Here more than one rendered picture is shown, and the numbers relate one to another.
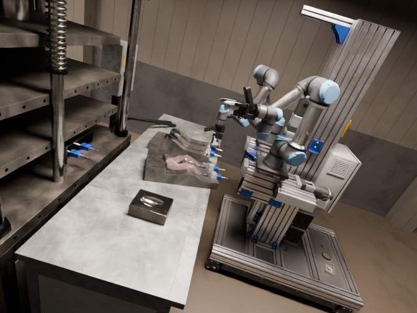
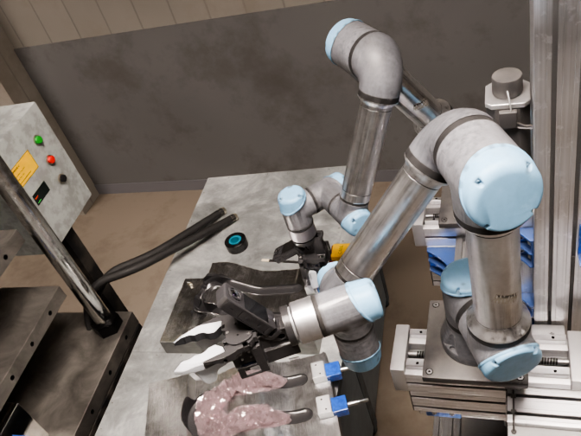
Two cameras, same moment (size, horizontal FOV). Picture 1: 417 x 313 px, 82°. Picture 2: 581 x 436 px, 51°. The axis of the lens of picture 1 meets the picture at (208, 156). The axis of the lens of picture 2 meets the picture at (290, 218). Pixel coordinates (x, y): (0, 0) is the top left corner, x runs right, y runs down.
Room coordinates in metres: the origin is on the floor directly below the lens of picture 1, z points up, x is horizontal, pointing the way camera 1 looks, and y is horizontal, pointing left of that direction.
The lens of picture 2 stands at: (0.69, -0.51, 2.25)
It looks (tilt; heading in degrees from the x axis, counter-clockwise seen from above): 40 degrees down; 24
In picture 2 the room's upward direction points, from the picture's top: 19 degrees counter-clockwise
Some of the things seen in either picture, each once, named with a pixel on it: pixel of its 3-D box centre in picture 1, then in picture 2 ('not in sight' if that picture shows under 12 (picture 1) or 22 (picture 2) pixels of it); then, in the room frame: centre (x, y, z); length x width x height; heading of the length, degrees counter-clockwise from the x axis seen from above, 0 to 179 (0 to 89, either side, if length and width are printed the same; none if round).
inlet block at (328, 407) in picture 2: (219, 177); (343, 405); (1.51, -0.12, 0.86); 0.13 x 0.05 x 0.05; 108
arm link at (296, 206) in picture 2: (223, 112); (296, 208); (1.88, -0.01, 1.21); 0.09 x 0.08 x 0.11; 128
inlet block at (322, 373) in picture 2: (216, 169); (336, 370); (1.61, -0.09, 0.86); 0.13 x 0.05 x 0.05; 108
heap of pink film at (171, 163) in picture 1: (183, 163); (238, 402); (1.48, 0.15, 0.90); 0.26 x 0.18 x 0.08; 108
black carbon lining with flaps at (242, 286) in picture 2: (185, 140); (242, 298); (1.82, 0.22, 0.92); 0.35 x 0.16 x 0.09; 90
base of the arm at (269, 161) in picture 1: (275, 159); (473, 324); (1.58, -0.46, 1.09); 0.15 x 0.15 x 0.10
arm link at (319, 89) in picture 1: (306, 125); (494, 267); (1.46, -0.51, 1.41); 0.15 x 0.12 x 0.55; 23
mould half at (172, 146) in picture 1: (182, 143); (243, 305); (1.83, 0.24, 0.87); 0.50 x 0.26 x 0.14; 90
